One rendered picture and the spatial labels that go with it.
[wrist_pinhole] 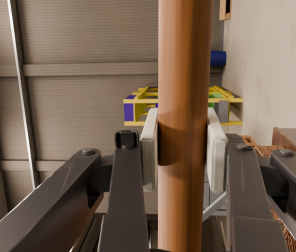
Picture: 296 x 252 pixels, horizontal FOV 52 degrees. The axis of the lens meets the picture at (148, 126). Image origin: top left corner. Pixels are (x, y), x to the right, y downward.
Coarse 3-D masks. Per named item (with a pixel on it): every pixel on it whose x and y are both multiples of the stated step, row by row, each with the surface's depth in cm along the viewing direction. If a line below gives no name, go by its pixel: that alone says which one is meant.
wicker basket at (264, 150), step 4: (256, 148) 168; (260, 148) 166; (264, 148) 166; (268, 148) 166; (272, 148) 168; (276, 148) 166; (280, 148) 167; (256, 152) 172; (260, 152) 161; (264, 152) 162; (268, 152) 161; (268, 156) 155; (272, 212) 178; (276, 216) 173; (280, 220) 123; (284, 228) 124; (288, 248) 126
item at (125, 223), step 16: (128, 144) 15; (128, 160) 13; (112, 176) 12; (128, 176) 12; (112, 192) 11; (128, 192) 11; (112, 208) 10; (128, 208) 10; (144, 208) 10; (112, 224) 8; (128, 224) 8; (144, 224) 8; (112, 240) 7; (128, 240) 7; (144, 240) 7
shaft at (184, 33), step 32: (160, 0) 16; (192, 0) 15; (160, 32) 17; (192, 32) 16; (160, 64) 17; (192, 64) 16; (160, 96) 18; (192, 96) 17; (160, 128) 18; (192, 128) 17; (160, 160) 19; (192, 160) 18; (160, 192) 19; (192, 192) 19; (160, 224) 20; (192, 224) 19
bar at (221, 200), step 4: (224, 192) 114; (220, 196) 114; (224, 196) 113; (216, 200) 114; (220, 200) 113; (224, 200) 113; (212, 204) 115; (216, 204) 114; (220, 204) 114; (208, 208) 115; (212, 208) 114; (216, 208) 114; (204, 212) 115; (208, 212) 115; (212, 212) 115; (204, 216) 116; (208, 216) 116
